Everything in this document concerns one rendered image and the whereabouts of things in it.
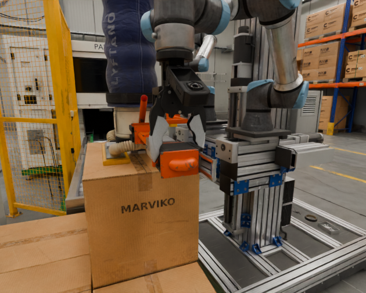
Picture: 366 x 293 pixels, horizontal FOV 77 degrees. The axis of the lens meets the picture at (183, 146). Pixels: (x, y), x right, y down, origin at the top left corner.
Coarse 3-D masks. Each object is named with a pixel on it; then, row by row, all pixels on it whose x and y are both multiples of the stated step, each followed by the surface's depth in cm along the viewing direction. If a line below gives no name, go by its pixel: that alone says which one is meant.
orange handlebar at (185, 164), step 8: (168, 120) 110; (176, 120) 111; (184, 120) 113; (144, 136) 66; (144, 144) 66; (176, 160) 41; (184, 160) 41; (192, 160) 42; (176, 168) 41; (184, 168) 41; (192, 168) 42
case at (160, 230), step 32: (96, 160) 91; (96, 192) 73; (128, 192) 77; (160, 192) 81; (192, 192) 85; (96, 224) 75; (128, 224) 79; (160, 224) 83; (192, 224) 88; (96, 256) 77; (128, 256) 81; (160, 256) 86; (192, 256) 91
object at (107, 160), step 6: (102, 144) 113; (102, 150) 101; (108, 150) 98; (102, 156) 91; (108, 156) 88; (120, 156) 88; (126, 156) 90; (108, 162) 84; (114, 162) 85; (120, 162) 86; (126, 162) 87
